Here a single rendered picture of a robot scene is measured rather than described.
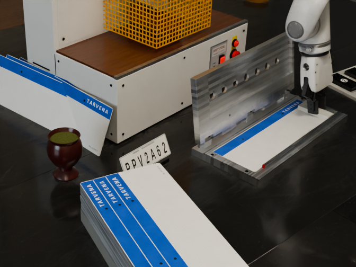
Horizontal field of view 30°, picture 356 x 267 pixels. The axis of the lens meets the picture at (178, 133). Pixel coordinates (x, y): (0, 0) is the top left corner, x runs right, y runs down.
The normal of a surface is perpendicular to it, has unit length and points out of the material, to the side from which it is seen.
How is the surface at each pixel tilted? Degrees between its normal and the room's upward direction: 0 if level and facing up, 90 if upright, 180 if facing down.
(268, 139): 0
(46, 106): 63
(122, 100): 90
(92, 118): 69
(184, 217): 0
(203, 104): 81
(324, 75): 76
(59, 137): 0
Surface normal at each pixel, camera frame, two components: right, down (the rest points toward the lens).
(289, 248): 0.04, -0.86
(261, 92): 0.76, 0.22
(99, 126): -0.64, 0.01
